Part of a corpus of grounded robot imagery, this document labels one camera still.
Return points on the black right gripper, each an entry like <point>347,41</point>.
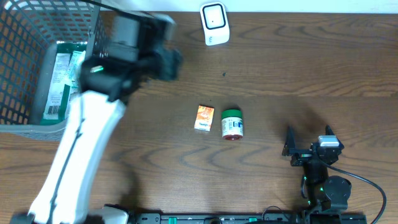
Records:
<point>303,155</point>

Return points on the green lid jar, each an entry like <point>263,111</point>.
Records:
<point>232,127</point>

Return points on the orange tissue pack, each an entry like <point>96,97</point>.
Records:
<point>204,118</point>

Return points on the green 3M gloves package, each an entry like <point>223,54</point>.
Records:
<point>63,85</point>

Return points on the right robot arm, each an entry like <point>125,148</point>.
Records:
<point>325,193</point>

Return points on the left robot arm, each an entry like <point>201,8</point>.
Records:
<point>135,52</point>

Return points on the white barcode scanner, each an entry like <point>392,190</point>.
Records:
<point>215,23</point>

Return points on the grey plastic mesh basket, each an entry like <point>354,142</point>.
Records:
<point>36,37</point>

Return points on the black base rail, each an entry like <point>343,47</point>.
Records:
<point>268,217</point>

